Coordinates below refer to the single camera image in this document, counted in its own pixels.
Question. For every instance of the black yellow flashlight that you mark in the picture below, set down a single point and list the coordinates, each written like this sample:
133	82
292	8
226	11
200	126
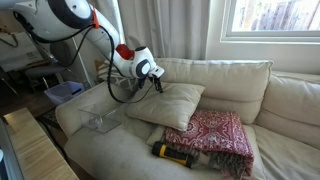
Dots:
170	154

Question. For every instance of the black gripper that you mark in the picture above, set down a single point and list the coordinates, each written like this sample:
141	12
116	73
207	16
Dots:
150	79

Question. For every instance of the clear plastic box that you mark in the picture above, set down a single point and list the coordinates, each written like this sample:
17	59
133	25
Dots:
96	116

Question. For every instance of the pale blue plastic bin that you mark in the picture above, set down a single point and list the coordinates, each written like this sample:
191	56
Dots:
63	91

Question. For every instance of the white framed window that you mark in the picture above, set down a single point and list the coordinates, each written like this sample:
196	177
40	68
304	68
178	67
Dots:
273	20

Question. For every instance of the white curtain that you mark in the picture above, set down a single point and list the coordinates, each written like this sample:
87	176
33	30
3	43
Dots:
160	26

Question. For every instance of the red patterned blanket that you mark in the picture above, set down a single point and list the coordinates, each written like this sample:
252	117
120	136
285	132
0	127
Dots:
213	133

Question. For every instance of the white square pillow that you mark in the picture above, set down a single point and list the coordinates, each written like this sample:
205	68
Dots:
166	106

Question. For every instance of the small cream cushion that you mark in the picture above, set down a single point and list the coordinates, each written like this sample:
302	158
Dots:
154	136

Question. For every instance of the aluminium frame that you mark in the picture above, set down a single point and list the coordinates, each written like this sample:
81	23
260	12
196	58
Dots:
8	153

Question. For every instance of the cream fabric sofa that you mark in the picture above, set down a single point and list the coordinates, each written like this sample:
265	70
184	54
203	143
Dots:
290	100

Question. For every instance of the grey office chair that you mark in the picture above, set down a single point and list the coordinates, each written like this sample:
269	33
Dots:
50	66

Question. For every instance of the white paper bag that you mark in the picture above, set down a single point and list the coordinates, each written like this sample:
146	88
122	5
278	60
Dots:
16	56

